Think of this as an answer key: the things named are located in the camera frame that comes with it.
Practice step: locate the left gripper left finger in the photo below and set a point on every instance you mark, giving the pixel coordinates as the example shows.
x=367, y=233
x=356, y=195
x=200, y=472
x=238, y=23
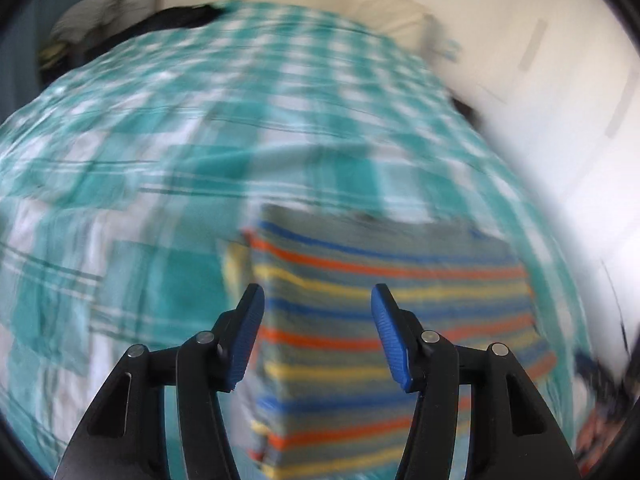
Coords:
x=122, y=434

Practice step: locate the dark nightstand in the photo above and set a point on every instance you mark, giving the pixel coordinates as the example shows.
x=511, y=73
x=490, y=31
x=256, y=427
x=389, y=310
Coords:
x=469, y=113

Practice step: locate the black garment on bed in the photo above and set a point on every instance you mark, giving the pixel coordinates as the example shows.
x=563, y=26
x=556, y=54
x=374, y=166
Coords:
x=170, y=18

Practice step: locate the teal plaid bedspread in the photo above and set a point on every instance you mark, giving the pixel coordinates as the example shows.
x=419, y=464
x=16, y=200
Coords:
x=287, y=146

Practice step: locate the wall socket panel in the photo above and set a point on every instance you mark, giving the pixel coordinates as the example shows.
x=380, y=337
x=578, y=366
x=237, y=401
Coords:
x=446, y=49

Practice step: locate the striped knit sweater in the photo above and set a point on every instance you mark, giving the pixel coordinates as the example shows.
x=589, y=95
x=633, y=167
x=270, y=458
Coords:
x=390, y=334

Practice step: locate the pile of clothes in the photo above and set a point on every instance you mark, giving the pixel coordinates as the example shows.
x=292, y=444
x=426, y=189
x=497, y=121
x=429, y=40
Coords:
x=82, y=27

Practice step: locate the white wardrobe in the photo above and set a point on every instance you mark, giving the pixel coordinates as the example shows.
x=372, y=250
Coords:
x=559, y=94

